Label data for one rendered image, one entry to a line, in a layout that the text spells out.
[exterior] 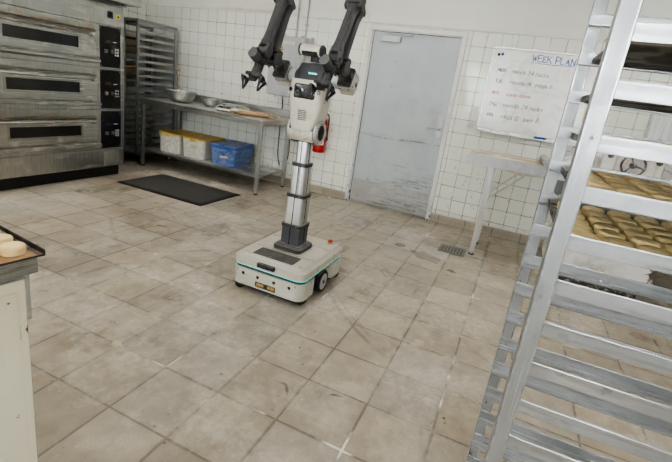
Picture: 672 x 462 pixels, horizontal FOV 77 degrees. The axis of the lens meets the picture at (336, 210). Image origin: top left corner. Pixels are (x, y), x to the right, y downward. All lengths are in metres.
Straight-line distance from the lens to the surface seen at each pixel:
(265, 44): 2.69
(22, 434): 1.43
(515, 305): 1.39
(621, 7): 0.84
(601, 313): 1.40
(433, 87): 5.04
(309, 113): 2.66
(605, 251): 0.90
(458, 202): 5.05
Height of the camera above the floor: 1.35
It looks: 16 degrees down
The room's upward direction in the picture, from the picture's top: 8 degrees clockwise
